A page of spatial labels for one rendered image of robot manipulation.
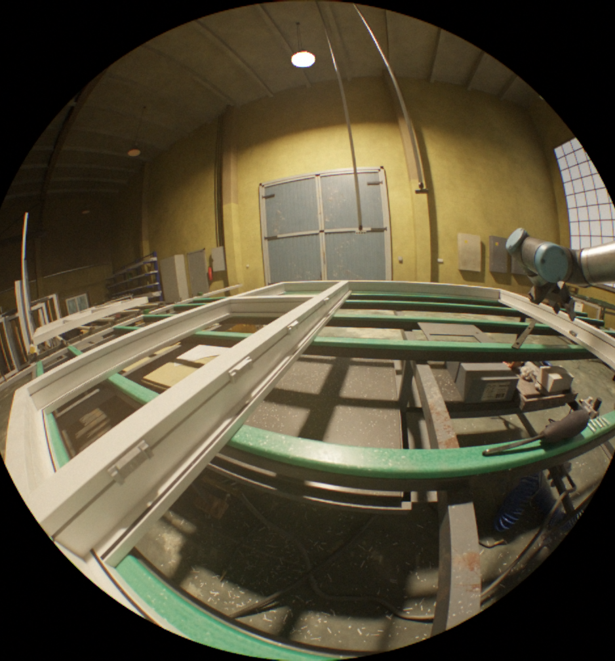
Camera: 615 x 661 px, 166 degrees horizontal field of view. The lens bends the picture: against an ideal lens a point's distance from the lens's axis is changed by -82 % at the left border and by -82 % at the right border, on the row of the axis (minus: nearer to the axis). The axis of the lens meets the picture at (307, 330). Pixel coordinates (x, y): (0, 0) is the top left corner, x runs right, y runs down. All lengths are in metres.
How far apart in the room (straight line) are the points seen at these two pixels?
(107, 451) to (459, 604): 0.33
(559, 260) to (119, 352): 1.08
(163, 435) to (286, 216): 6.92
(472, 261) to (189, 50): 10.64
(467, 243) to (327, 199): 4.36
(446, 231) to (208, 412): 6.85
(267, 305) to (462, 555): 0.84
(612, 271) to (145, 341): 1.13
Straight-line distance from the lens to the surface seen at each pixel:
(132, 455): 0.21
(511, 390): 0.93
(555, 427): 0.34
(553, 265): 0.60
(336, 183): 6.86
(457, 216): 7.13
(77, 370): 0.61
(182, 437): 0.25
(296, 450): 0.25
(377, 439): 0.63
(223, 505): 1.19
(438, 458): 0.26
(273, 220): 7.19
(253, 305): 0.86
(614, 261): 0.58
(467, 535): 0.27
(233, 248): 7.51
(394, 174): 7.02
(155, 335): 0.69
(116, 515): 0.24
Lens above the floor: 1.05
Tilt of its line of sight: 18 degrees down
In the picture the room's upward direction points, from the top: 4 degrees counter-clockwise
